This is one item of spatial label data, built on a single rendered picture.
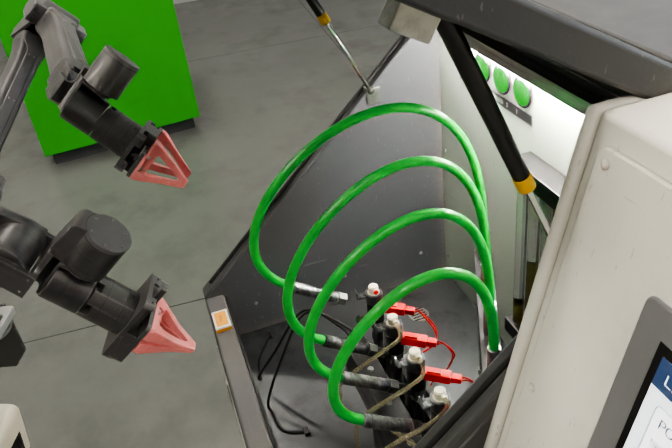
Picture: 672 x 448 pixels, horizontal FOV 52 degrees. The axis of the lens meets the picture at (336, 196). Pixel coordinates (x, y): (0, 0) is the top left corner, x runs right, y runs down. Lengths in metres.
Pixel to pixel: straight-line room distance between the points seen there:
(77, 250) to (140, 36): 3.44
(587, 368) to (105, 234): 0.53
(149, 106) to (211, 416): 2.35
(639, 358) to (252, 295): 0.97
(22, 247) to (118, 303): 0.13
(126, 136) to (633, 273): 0.72
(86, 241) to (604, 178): 0.54
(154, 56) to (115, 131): 3.22
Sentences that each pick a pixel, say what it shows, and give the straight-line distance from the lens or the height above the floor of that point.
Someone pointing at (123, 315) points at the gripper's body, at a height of 1.30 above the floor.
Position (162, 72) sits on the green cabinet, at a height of 0.42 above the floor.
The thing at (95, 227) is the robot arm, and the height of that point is 1.42.
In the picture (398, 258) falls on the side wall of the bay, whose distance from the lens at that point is 1.52.
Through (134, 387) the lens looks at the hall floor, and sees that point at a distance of 2.70.
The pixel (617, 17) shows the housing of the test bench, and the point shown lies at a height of 1.50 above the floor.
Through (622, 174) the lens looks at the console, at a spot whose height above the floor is 1.51.
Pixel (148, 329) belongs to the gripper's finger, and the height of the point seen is 1.28.
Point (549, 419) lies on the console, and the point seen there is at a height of 1.26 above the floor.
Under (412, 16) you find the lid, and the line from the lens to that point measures 0.55.
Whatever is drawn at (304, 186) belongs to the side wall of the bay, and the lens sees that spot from 1.34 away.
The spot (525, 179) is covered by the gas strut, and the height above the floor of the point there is 1.47.
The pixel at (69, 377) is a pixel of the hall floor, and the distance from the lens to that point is 2.86.
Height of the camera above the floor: 1.82
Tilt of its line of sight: 32 degrees down
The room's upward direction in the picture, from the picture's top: 7 degrees counter-clockwise
